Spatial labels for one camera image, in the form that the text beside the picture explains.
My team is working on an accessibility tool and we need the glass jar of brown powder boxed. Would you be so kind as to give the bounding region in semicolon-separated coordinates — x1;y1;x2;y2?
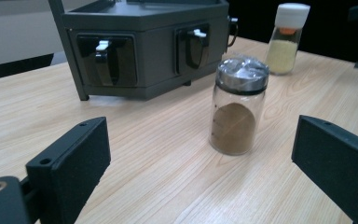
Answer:
209;55;270;157

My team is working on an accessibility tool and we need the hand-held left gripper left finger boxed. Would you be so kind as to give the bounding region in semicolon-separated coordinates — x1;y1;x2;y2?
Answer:
25;116;112;224

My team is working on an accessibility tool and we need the black octagonal turntable base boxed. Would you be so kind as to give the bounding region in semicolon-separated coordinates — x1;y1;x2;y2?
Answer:
48;0;241;102

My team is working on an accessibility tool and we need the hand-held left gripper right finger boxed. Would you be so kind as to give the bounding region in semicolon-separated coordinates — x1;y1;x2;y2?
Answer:
291;114;358;224

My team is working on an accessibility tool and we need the white-capped bottle of yellow powder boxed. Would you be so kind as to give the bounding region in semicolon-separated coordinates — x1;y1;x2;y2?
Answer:
264;2;311;76

